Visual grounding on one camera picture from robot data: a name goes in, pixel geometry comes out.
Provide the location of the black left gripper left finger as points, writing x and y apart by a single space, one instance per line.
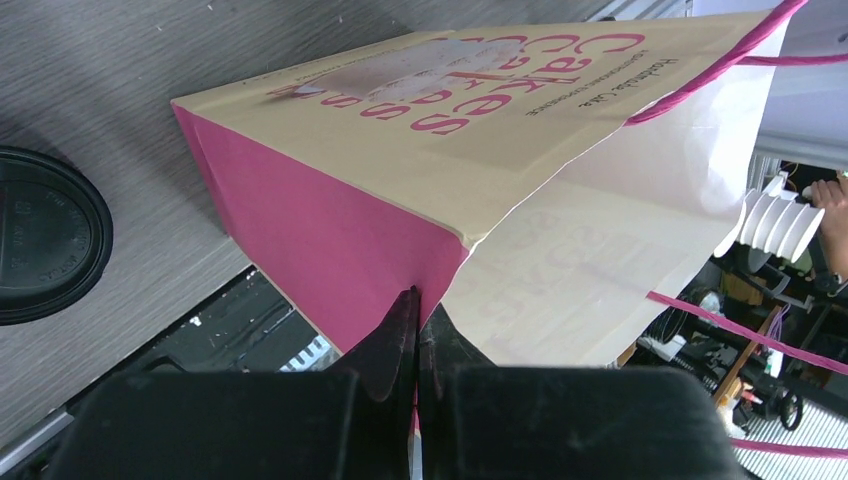
352 420

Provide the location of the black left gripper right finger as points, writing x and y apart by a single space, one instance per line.
482 421

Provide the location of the paper gift bag pink handles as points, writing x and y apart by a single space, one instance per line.
554 187

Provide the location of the stack of black lids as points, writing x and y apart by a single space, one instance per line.
56 235

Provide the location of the person hand in background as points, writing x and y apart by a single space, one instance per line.
831 196

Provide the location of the white ribbed spool background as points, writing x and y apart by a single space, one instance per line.
775 221

